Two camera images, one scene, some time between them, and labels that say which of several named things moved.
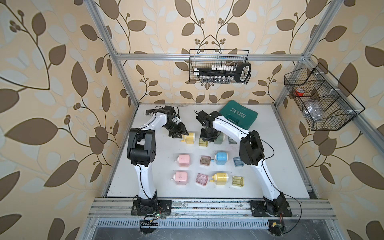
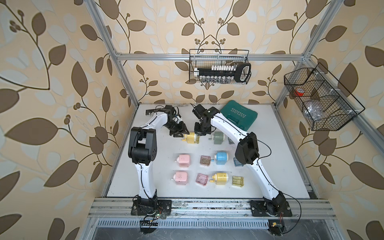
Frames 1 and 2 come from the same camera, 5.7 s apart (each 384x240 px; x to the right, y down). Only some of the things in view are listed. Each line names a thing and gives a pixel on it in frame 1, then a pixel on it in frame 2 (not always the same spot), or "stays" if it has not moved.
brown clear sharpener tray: (205, 160) stays
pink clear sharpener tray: (201, 179) stays
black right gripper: (210, 139) to (198, 132)
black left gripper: (181, 131) stays
